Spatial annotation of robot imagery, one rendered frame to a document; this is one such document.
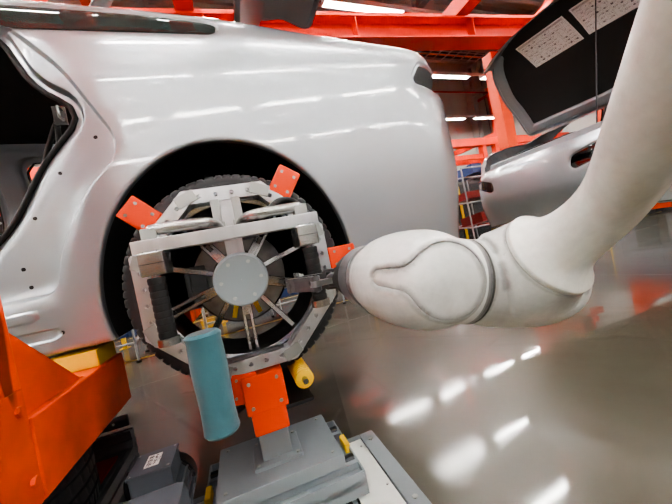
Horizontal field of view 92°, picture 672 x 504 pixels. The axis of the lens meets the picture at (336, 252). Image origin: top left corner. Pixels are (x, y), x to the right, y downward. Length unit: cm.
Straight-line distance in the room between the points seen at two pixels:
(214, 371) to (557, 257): 75
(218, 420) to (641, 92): 91
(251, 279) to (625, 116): 73
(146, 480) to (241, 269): 57
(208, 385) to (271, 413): 24
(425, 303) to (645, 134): 18
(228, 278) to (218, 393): 28
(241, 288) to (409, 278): 60
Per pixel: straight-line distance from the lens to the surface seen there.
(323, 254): 102
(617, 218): 36
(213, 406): 92
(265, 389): 104
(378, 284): 32
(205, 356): 88
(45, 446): 95
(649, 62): 27
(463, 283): 30
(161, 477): 108
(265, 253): 124
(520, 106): 438
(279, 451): 130
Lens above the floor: 88
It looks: 1 degrees down
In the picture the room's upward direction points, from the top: 12 degrees counter-clockwise
